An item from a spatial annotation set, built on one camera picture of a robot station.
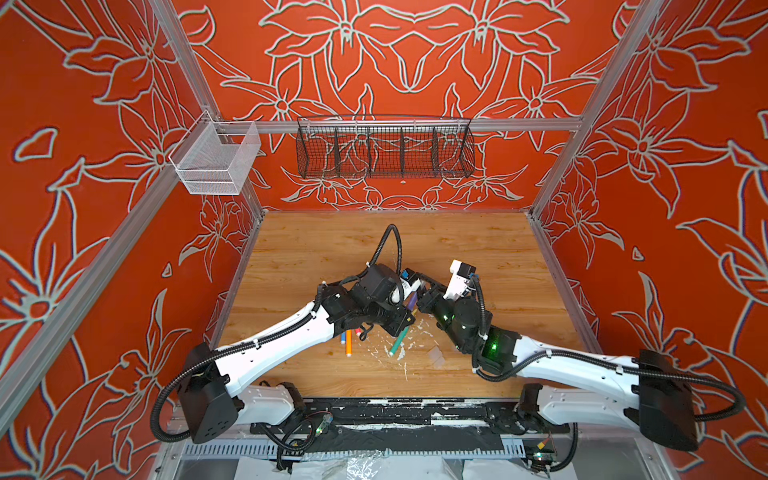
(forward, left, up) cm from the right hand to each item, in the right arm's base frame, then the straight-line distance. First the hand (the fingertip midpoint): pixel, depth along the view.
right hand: (406, 280), depth 70 cm
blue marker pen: (-11, +15, -8) cm, 20 cm away
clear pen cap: (-10, -9, -24) cm, 28 cm away
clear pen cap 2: (-12, -10, -25) cm, 29 cm away
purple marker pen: (-4, -1, -3) cm, 5 cm away
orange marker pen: (-6, +16, -25) cm, 30 cm away
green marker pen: (-6, +2, -25) cm, 25 cm away
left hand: (-5, -2, -7) cm, 9 cm away
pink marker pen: (-15, +11, +5) cm, 19 cm away
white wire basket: (+43, +59, +7) cm, 73 cm away
